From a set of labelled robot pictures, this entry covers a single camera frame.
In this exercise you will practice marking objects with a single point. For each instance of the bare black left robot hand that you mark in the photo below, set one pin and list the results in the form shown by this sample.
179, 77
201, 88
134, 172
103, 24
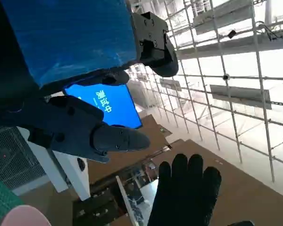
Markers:
68, 42

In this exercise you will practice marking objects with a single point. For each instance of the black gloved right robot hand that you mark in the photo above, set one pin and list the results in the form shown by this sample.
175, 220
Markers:
186, 193

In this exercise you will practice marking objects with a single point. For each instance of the pink bowl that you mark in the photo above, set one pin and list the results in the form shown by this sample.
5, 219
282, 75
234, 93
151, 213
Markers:
23, 216

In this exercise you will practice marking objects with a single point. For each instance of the blue monitor screen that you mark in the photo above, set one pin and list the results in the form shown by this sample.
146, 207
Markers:
118, 106

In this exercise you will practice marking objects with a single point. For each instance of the large white grille cabinet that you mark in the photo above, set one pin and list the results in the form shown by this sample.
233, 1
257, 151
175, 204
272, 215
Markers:
9, 160

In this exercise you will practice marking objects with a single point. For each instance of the green cutting mat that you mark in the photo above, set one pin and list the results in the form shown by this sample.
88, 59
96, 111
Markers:
0, 200

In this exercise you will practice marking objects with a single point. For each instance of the white metal lattice frame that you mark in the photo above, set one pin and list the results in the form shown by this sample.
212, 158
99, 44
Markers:
262, 94

